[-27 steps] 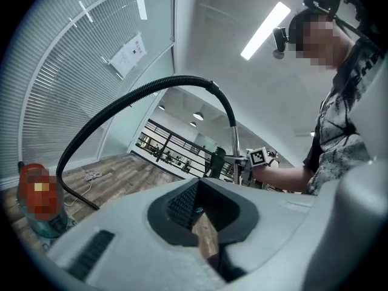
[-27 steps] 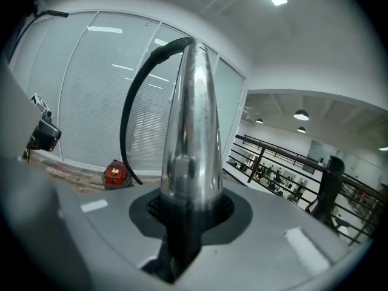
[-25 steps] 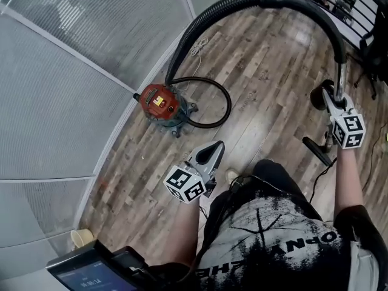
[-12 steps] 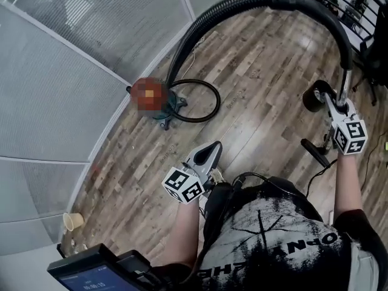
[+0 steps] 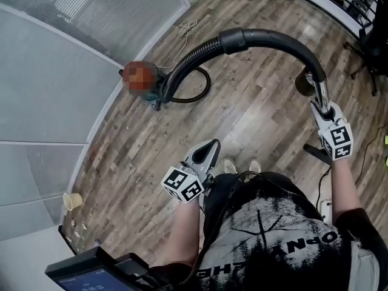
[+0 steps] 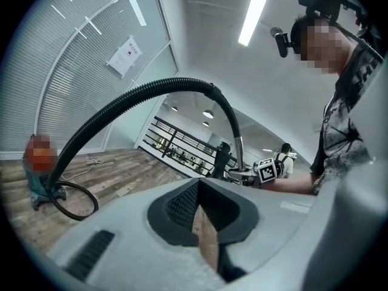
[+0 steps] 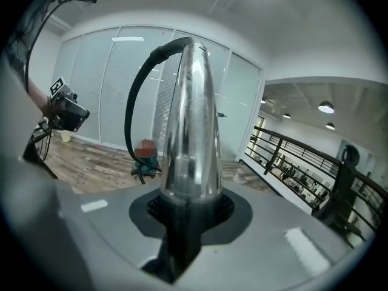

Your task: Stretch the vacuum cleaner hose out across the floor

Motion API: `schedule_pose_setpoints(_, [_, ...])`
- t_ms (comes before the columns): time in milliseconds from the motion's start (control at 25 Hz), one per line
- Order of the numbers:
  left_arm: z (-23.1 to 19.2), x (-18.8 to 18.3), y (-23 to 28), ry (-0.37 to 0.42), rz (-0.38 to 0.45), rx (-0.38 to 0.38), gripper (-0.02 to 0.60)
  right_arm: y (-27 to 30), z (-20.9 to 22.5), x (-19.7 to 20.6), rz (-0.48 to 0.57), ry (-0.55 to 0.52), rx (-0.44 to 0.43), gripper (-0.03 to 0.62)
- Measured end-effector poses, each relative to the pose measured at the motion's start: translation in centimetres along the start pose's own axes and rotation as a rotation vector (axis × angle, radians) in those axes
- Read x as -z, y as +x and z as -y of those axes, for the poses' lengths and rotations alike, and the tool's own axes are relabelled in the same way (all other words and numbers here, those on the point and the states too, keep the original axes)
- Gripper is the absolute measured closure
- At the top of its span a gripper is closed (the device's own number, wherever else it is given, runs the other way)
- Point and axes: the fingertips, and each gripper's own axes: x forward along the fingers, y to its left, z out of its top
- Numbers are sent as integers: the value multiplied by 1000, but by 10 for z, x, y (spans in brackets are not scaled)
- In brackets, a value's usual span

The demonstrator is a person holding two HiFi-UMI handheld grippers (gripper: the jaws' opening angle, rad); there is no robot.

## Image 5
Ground scattered floor scraps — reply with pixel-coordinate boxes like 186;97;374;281
68;216;102;248

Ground person's right forearm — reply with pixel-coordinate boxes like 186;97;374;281
329;159;364;221

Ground black screen device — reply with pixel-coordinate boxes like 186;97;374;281
44;246;122;291

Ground grey shoulder strap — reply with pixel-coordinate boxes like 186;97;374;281
350;238;383;291

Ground red vacuum cleaner body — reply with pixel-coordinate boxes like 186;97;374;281
118;59;166;112

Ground person's black white print shirt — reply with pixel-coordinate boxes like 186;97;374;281
193;189;388;291

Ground person's black shorts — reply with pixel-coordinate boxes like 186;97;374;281
202;171;307;221

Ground black body cable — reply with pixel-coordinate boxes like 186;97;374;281
195;170;307;269

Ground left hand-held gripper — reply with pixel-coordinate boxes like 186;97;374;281
160;139;221;205

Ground white power cord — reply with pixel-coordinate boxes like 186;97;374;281
159;19;198;70

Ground beige paper cup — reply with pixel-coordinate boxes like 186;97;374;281
62;192;83;212

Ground black vacuum hose with wand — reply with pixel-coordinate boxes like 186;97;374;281
156;27;332;116

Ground person's left forearm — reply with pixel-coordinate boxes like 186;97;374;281
165;201;202;268

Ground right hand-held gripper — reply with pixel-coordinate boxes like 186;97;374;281
309;101;355;162

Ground white power strip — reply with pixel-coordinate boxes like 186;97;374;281
320;198;333;222

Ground black waste bin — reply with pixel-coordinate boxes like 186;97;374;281
295;68;316;96

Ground black device mount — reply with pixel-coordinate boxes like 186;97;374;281
115;252;164;291

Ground person's beige shoe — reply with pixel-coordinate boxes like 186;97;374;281
247;159;262;175
216;158;239;175

